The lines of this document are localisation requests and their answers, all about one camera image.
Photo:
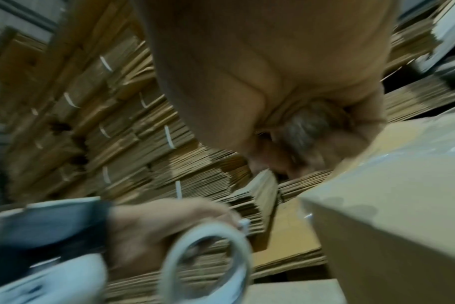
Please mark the person's left hand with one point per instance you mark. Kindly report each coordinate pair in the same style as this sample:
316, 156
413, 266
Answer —
152, 234

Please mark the person's right hand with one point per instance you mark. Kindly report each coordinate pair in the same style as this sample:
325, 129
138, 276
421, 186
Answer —
265, 71

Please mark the clear tape roll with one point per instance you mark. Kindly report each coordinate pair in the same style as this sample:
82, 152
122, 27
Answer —
171, 261

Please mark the brown cardboard box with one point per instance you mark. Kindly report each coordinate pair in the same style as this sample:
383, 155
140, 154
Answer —
400, 225

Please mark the stacks of flat cardboard bundles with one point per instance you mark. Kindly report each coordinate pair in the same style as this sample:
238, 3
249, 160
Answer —
100, 130

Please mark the black left wrist band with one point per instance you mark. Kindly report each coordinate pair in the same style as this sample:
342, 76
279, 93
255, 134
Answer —
47, 237

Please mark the yellow carton with blue print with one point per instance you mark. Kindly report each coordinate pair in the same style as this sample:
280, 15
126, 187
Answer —
287, 237

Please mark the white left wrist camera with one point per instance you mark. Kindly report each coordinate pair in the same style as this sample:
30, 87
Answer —
55, 285

